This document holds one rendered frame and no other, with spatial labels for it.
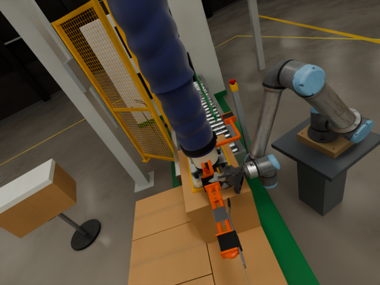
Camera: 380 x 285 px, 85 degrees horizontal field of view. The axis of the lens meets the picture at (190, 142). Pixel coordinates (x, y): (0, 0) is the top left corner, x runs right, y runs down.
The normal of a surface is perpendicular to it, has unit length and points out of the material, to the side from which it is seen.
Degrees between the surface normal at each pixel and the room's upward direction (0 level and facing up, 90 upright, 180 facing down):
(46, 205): 90
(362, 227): 0
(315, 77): 87
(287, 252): 0
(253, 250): 0
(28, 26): 90
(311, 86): 87
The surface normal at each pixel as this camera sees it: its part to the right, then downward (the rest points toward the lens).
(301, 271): -0.34, -0.74
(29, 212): 0.44, 0.42
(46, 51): 0.13, 0.58
